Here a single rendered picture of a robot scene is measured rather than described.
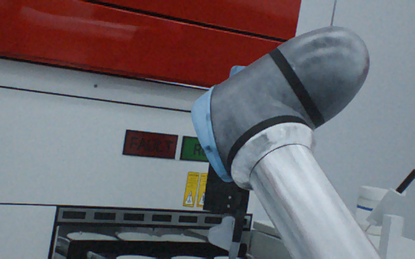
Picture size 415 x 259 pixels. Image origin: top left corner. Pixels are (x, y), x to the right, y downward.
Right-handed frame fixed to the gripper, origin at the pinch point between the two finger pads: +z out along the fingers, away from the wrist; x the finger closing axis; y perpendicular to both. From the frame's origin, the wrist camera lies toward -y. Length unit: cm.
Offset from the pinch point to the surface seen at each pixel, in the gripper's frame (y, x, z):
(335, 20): -39, -233, -53
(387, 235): -25.6, 5.5, -9.6
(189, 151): 11.2, -10.9, -16.9
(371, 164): -68, -251, 8
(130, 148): 22.1, -3.0, -17.0
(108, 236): 23.6, -0.1, -0.6
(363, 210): -27.3, -29.7, -7.4
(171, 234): 12.4, -8.1, -0.7
